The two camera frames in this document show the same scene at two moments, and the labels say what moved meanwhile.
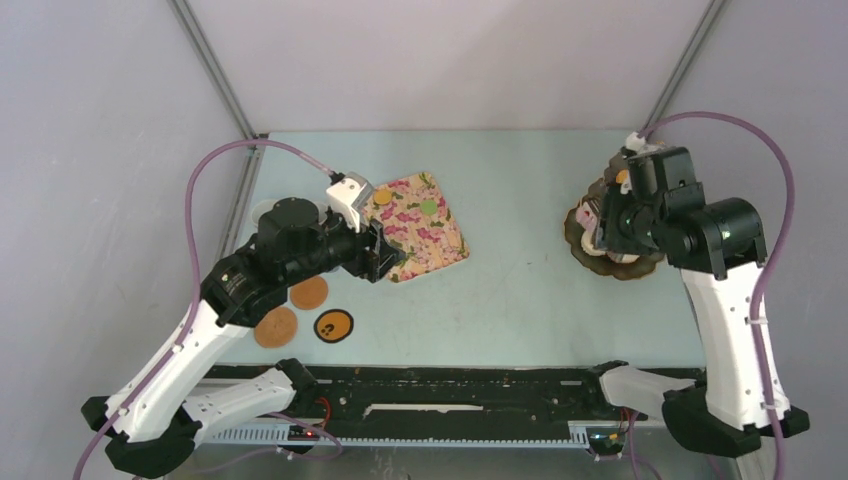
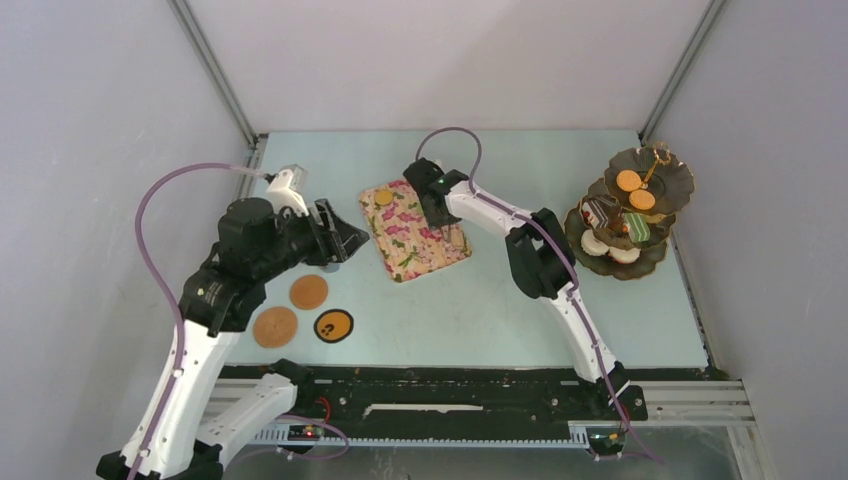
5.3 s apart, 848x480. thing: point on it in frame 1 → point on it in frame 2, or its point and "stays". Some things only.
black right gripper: [608, 235] → [436, 221]
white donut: [587, 245] stays
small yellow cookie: [382, 196] stays
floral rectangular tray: [414, 217] stays
